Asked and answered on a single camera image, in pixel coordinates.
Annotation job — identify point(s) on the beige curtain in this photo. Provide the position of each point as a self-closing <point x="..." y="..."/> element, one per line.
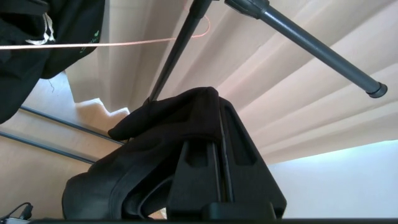
<point x="280" y="62"/>

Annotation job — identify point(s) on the pink clothes hanger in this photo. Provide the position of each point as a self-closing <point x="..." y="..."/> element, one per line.
<point x="93" y="44"/>

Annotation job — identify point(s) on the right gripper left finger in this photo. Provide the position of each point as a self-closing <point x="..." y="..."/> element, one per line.
<point x="192" y="186"/>

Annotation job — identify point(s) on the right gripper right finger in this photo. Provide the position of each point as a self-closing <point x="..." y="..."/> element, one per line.
<point x="252" y="186"/>

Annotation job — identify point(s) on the black clothes rack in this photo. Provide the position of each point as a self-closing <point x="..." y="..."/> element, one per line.
<point x="311" y="43"/>

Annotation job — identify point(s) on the black garment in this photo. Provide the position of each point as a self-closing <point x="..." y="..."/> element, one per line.
<point x="161" y="130"/>

